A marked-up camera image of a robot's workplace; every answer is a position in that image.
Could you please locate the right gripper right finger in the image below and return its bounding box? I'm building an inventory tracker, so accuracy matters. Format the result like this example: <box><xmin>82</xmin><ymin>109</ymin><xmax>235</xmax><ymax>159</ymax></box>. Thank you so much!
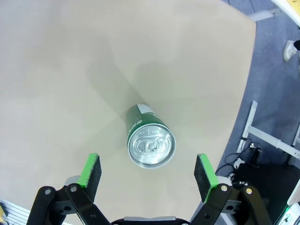
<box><xmin>189</xmin><ymin>153</ymin><xmax>272</xmax><ymax>225</ymax></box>

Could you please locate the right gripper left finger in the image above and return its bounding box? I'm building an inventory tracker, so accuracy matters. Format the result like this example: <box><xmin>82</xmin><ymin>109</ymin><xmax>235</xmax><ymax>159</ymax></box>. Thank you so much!
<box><xmin>29</xmin><ymin>153</ymin><xmax>111</xmax><ymax>225</ymax></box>

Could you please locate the green soda can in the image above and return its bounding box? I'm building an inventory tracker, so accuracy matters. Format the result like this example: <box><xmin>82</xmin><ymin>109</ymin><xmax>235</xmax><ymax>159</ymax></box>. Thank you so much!
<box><xmin>126</xmin><ymin>104</ymin><xmax>176</xmax><ymax>169</ymax></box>

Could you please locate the white sneaker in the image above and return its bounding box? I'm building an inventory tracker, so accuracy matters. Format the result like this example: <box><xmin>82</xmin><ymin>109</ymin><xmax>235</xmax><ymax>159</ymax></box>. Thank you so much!
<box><xmin>283</xmin><ymin>39</ymin><xmax>300</xmax><ymax>62</ymax></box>

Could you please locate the white desk leg frame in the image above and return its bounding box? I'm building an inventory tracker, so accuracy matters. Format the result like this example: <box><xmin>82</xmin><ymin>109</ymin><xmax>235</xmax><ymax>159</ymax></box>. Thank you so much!
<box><xmin>236</xmin><ymin>100</ymin><xmax>300</xmax><ymax>165</ymax></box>

